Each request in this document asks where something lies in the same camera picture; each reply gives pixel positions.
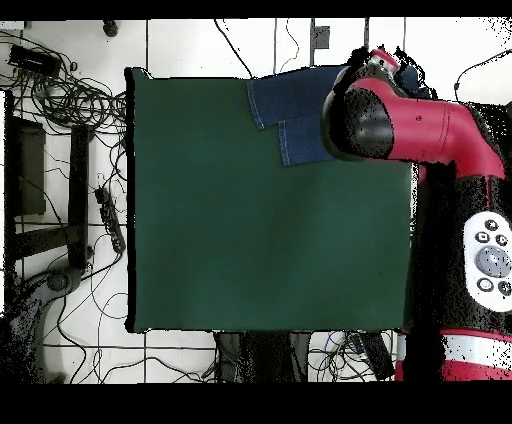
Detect blue denim jeans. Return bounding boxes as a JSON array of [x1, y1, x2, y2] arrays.
[[245, 63, 432, 169]]

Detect small grey square plate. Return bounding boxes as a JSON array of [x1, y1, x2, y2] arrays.
[[311, 25, 332, 50]]

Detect dark green table cloth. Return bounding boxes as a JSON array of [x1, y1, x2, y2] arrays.
[[124, 66, 418, 336]]

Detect black rectangular box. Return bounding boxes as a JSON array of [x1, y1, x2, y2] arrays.
[[356, 330, 397, 382]]

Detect black power strip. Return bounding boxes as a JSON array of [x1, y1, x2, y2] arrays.
[[94, 186, 128, 255]]

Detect black electronics box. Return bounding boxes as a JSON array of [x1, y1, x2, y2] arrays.
[[8, 43, 64, 78]]

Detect grey black stand base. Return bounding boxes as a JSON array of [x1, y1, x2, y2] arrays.
[[0, 264, 86, 384]]

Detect grey square floor frame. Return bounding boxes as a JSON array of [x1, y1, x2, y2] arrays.
[[308, 17, 371, 69]]

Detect long black cable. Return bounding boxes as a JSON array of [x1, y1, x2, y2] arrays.
[[213, 18, 257, 80]]

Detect black cable tangle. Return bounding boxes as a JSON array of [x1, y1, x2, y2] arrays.
[[0, 30, 130, 135]]

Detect black metal frame stand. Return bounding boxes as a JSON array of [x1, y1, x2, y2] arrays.
[[3, 89, 92, 274]]

